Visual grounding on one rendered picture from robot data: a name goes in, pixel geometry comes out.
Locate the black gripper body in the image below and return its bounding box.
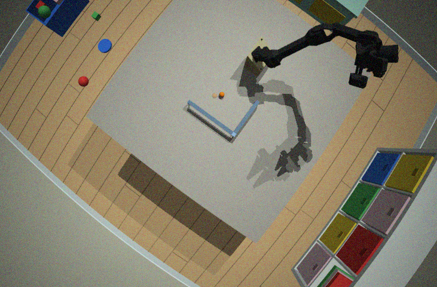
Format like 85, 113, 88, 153
349, 33, 377, 88

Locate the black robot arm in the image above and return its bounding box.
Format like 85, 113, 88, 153
251, 22, 399, 78

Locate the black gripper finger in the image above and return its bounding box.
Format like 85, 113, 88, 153
349, 73, 366, 85
355, 39, 375, 55

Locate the light blue l-shaped low wall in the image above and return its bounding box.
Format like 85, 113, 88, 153
188, 100, 260, 137

